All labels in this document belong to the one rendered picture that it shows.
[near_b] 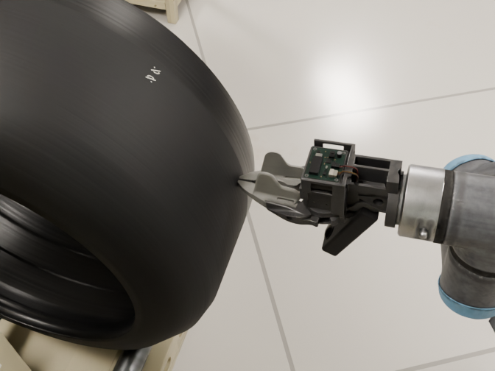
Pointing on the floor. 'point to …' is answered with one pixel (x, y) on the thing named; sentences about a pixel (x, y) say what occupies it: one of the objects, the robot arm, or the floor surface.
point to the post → (10, 357)
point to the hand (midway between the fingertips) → (247, 185)
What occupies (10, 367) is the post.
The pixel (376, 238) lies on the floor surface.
